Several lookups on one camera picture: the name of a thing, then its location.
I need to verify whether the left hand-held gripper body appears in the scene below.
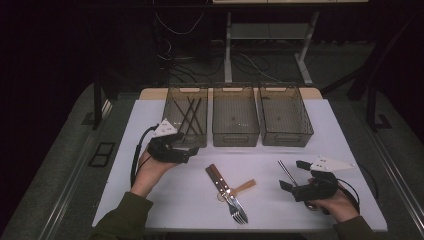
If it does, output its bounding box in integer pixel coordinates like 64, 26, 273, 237
147, 118, 186, 164

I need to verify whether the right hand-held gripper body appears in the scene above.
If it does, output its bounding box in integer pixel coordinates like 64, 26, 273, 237
292, 155, 356, 203

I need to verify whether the smoky transparent plastic bin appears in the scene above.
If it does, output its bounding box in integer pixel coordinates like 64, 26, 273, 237
258, 83, 315, 147
212, 84, 260, 148
159, 85, 209, 149

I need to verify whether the black chopstick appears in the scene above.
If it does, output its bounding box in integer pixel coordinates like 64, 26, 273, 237
178, 98, 197, 134
185, 96, 203, 137

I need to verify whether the wooden-handled steel fork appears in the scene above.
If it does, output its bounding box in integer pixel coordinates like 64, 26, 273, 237
204, 165, 246, 225

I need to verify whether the wooden-handled steel knife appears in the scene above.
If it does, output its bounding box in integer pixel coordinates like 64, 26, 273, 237
209, 163, 250, 224

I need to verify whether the wooden spoon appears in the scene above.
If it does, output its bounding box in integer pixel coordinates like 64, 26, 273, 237
216, 178, 258, 203

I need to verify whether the person's right hand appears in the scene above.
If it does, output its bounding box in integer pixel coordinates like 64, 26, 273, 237
306, 189, 360, 224

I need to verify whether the person's left hand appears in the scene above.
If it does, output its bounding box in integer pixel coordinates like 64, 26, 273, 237
130, 150, 178, 198

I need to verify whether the white tablecloth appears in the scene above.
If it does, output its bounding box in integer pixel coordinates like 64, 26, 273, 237
91, 98, 389, 233

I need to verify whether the black metal stand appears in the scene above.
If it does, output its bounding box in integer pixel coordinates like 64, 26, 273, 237
92, 74, 113, 131
321, 14, 424, 133

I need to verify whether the white desk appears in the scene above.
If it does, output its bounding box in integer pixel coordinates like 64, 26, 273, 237
212, 0, 369, 87

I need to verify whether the left hand-held gripper cable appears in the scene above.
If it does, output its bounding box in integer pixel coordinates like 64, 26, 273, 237
130, 124, 159, 188

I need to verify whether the hand-held gripper cable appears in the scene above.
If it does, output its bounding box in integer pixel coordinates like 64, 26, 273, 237
336, 178, 362, 215
130, 124, 159, 188

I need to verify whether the right hand-held gripper cable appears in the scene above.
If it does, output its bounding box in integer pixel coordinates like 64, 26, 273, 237
336, 178, 362, 215

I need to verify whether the metal floor rail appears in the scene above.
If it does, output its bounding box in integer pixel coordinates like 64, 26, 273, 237
39, 99, 113, 240
364, 129, 424, 231

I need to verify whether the white hanging cable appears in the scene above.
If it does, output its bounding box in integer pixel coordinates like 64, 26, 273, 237
154, 12, 205, 36

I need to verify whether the tangle of floor cables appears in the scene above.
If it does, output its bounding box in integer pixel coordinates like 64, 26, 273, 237
163, 39, 284, 84

